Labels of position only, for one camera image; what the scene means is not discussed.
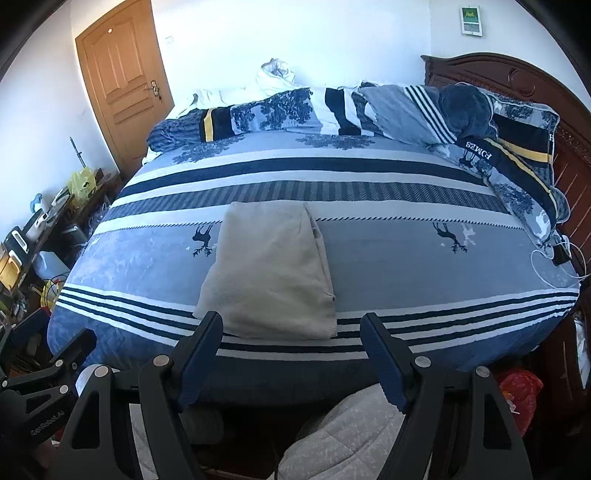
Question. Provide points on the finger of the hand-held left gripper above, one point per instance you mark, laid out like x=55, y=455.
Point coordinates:
x=83, y=346

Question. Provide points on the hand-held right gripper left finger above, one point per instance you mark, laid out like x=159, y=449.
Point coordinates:
x=198, y=364

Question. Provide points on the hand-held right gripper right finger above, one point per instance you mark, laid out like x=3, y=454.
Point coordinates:
x=385, y=369

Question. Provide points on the cream knitted sweater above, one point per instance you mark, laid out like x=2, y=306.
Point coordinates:
x=268, y=277

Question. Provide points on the yellow and red bag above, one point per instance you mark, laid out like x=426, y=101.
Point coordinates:
x=53, y=293

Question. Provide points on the person's white quilted trousers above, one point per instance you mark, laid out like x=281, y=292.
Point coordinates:
x=346, y=438

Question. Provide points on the translucent plastic container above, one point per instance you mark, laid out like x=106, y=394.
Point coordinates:
x=53, y=266

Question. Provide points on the bed with striped blue sheet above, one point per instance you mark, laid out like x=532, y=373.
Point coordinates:
x=392, y=277

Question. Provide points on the yellow jug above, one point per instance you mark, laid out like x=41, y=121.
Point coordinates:
x=10, y=272

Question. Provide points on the dark wooden side table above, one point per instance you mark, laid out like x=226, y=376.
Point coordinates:
x=60, y=221

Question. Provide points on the white handheld appliance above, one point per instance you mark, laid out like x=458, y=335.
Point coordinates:
x=46, y=219

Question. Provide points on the red plastic bag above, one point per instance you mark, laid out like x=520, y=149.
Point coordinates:
x=521, y=397

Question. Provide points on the yellow plastic bag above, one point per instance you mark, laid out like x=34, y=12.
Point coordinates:
x=82, y=182

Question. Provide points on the wooden bedside cabinet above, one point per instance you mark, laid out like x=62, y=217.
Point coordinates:
x=568, y=369

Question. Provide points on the thin metal rod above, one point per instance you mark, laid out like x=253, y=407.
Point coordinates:
x=78, y=152

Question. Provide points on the black phone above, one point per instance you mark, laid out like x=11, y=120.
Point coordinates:
x=562, y=254

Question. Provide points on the patterned pillow with yellow stripe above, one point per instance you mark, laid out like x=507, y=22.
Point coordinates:
x=517, y=166

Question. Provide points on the grey striped pillow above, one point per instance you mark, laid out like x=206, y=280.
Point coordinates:
x=397, y=110

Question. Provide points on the wooden door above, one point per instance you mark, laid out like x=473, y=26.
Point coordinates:
x=124, y=83

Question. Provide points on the dark blue fleece cloth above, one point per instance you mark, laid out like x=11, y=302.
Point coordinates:
x=466, y=108

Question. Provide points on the dark wooden headboard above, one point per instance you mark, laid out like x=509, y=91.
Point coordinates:
x=508, y=74

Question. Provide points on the white wall control panel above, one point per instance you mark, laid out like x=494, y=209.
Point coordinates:
x=472, y=21

